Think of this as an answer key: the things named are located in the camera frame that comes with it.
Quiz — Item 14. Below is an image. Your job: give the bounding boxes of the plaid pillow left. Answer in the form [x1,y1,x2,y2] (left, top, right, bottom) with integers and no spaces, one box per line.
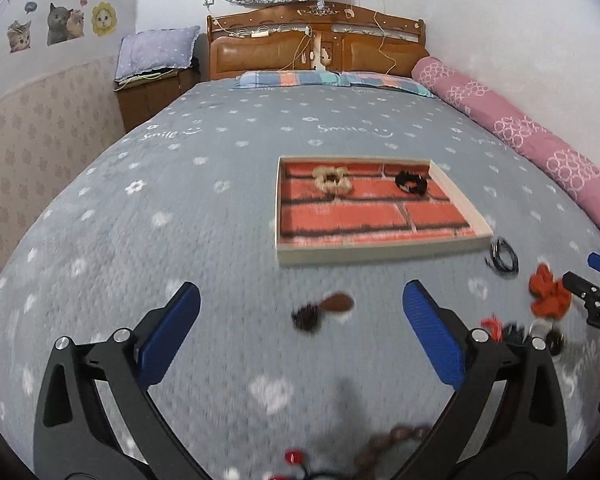
[235,70,350,89]

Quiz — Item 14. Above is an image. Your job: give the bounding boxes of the brown pendant black cord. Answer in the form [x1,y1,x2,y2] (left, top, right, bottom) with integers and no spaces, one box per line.
[290,290,357,334]

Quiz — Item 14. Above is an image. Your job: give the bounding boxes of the plaid pillow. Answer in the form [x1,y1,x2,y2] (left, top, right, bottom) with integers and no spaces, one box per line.
[235,70,350,89]
[340,72,434,99]

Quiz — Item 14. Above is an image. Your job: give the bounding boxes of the tabby kitten wall sticker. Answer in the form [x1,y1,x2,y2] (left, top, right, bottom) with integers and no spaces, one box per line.
[7,21,31,53]

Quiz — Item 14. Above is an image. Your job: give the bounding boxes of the cream scrunchie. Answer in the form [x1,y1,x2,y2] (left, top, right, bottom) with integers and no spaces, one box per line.
[312,166,353,196]

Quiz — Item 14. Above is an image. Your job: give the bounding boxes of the plaid pillow right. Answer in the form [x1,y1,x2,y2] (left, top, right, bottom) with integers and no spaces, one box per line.
[340,72,434,99]

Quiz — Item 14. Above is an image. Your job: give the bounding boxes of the yellow charging cable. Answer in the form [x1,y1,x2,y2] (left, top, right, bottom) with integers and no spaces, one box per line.
[372,8,399,77]

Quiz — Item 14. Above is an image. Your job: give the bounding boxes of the pink rolled quilt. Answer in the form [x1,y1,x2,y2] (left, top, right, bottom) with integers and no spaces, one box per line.
[412,56,600,230]

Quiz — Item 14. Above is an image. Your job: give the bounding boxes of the beige tray brick-pattern lining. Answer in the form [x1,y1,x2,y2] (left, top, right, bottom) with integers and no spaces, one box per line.
[275,156,493,266]

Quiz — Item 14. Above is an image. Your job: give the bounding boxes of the grey patterned bed blanket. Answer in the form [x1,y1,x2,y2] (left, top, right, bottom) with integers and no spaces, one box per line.
[0,81,600,479]

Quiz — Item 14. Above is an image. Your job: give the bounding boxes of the red-orange scrunchie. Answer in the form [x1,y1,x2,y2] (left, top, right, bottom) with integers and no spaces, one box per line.
[529,263,572,321]

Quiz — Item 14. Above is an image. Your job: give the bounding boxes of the red tassel black cord pendant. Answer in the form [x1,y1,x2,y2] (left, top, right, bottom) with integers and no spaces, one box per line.
[480,314,504,342]

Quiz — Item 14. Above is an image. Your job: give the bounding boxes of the black hair tie red beads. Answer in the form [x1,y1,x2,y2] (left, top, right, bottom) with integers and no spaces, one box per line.
[284,448,351,480]

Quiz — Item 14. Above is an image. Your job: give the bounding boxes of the purple dotted pillow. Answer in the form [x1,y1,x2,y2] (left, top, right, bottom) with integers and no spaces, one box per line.
[114,25,200,82]

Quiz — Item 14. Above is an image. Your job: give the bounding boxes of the grey cats wall sticker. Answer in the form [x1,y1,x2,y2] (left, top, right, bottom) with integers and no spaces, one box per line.
[46,3,84,46]

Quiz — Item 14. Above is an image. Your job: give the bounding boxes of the black scrunchie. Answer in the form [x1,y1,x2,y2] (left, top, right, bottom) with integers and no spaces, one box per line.
[394,171,428,196]

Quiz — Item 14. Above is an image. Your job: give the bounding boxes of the wooden nightstand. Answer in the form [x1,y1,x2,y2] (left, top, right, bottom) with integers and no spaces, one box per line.
[114,68,200,132]

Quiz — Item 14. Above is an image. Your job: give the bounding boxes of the black cord bracelet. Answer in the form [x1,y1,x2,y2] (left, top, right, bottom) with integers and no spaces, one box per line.
[484,237,522,278]

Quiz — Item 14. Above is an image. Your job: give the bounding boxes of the wooden headboard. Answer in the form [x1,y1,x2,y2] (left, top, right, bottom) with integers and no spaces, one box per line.
[207,2,429,80]

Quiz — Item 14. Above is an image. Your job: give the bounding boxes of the brown wooden bead bracelet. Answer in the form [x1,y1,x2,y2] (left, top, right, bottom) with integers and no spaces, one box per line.
[351,422,434,480]

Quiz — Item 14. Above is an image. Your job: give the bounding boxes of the yellow flower cat sticker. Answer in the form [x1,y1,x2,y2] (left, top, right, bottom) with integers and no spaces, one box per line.
[91,2,118,37]

